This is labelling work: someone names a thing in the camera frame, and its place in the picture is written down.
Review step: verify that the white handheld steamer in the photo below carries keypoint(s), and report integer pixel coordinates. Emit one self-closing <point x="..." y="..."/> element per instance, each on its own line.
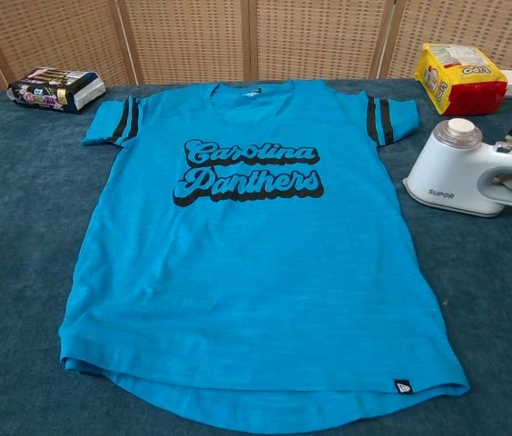
<point x="451" y="177"/>

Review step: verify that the blue Carolina Panthers t-shirt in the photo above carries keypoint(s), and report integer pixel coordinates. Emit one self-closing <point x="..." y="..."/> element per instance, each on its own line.
<point x="247" y="272"/>

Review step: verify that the yellow red snack package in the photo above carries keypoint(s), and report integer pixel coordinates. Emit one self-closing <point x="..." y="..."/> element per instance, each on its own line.
<point x="460" y="86"/>

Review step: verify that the woven wooden folding screen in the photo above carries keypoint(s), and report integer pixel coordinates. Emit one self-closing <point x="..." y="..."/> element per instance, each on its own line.
<point x="192" y="41"/>

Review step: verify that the dark sanitary pad package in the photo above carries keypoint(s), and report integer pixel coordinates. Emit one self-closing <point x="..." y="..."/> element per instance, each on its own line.
<point x="56" y="91"/>

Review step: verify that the dark teal table cover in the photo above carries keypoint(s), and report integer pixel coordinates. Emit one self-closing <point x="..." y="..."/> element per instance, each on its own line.
<point x="20" y="227"/>

